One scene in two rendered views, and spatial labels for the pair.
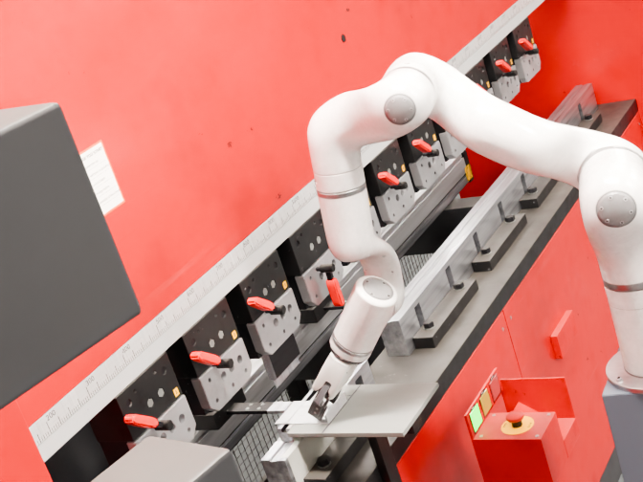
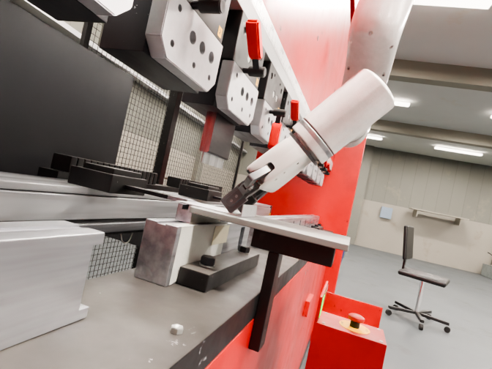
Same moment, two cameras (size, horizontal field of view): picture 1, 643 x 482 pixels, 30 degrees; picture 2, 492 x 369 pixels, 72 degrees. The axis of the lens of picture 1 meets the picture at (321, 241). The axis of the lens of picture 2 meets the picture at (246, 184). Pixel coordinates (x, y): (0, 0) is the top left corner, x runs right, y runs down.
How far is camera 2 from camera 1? 1.91 m
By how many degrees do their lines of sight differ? 25
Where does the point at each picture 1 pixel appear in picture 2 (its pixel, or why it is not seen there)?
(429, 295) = not seen: hidden behind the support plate
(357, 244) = (397, 17)
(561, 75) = (306, 209)
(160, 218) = not seen: outside the picture
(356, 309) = (357, 86)
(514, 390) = (334, 304)
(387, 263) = not seen: hidden behind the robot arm
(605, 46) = (330, 204)
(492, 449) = (331, 338)
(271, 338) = (234, 95)
